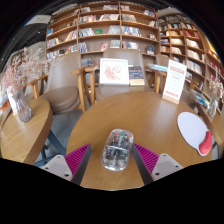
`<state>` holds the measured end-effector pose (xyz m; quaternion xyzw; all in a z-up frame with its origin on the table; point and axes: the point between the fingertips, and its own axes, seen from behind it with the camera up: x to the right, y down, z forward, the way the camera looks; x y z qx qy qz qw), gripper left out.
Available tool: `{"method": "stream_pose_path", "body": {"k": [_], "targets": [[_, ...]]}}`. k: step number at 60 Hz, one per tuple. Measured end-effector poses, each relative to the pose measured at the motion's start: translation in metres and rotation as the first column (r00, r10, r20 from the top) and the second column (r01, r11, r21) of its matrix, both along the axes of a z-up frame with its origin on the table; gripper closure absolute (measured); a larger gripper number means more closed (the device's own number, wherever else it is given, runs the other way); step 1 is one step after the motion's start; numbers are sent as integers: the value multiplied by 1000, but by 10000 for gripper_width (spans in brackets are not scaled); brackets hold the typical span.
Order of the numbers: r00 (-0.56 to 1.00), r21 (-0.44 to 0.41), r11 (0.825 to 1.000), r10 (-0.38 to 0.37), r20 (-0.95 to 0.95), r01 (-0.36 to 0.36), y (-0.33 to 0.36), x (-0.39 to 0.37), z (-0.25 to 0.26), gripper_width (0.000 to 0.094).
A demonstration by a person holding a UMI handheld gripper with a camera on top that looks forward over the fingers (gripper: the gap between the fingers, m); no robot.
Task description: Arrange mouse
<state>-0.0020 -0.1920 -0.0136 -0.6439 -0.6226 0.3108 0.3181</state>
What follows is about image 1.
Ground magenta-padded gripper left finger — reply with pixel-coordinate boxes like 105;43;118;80
41;143;92;186

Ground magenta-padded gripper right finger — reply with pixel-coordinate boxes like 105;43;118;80
131;143;184;186

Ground transparent computer mouse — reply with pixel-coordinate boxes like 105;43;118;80
100;128;134;172

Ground white mouse pad red rest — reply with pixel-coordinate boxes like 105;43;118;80
176;111;213;157

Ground round wooden side table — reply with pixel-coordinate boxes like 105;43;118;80
196;103;224;158
0;97;68;168

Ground glass vase pink dried flowers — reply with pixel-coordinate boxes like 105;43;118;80
1;46;64;123

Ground beige armchair wooden arms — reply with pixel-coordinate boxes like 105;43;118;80
153;53;209;111
25;51;89;116
83;48;168;103

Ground glass vase pale dried flowers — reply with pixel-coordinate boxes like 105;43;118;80
206;71;224;119

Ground stack of colourful books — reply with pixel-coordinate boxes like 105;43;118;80
189;89;211;109

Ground small white card sign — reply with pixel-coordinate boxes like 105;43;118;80
5;85;19;117

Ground white table sign red print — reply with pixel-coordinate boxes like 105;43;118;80
162;59;188;105

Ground dark cover book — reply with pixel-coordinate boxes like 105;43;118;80
128;65;146;87

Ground light blue book stack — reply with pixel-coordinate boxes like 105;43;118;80
148;63;169;73

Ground white framed red print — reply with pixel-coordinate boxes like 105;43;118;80
98;57;130;86

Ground white hanging ceiling sign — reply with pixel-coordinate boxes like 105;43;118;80
24;14;51;26

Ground wide wooden bookshelf unit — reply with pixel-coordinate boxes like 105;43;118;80
44;1;159;68

